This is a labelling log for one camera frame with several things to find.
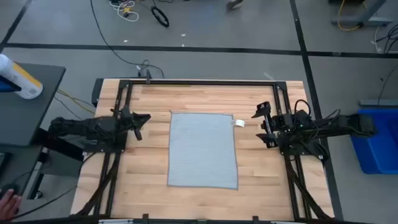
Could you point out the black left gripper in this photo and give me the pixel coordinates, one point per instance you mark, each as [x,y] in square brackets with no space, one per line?
[129,123]

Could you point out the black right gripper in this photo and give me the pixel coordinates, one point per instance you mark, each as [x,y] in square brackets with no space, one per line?
[275,129]

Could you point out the grey microfiber waffle towel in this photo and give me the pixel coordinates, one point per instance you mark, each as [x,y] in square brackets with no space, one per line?
[202,149]

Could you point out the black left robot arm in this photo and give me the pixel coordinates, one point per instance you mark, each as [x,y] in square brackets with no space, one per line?
[77,127]

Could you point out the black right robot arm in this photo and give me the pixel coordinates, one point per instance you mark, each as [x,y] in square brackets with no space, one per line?
[335,124]

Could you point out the black side table leg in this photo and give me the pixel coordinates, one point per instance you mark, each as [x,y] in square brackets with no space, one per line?
[62,146]

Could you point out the black side table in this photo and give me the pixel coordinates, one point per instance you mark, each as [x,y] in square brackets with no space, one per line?
[28,118]

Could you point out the grey desk foot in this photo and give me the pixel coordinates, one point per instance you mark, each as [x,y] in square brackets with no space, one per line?
[379,103]

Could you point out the blue plastic bin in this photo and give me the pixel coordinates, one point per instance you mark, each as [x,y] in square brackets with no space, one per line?
[379,146]

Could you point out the dark operator desk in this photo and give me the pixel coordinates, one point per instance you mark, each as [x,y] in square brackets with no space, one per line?
[25,161]

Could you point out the person's shoe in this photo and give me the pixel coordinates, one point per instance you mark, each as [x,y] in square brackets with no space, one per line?
[234,4]

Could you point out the white yellow wipes canister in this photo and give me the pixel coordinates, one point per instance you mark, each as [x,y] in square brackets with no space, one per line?
[21,81]

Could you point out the blue black flat device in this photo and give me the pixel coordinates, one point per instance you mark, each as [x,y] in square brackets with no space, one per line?
[7,85]

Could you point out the grey desk base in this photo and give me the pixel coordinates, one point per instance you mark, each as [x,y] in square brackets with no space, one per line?
[360,21]

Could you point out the black computer mouse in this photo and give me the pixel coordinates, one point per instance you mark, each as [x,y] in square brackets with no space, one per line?
[11,187]

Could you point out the person's hand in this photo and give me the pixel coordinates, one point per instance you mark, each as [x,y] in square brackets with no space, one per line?
[9,205]

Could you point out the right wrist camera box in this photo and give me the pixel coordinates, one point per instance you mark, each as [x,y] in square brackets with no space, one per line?
[285,120]

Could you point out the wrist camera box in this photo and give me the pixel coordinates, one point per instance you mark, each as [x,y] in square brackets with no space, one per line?
[126,111]
[285,120]

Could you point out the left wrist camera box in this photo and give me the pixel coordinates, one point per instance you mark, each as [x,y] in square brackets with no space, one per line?
[126,111]

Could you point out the black aluminium table frame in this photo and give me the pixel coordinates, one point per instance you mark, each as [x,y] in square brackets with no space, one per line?
[202,82]

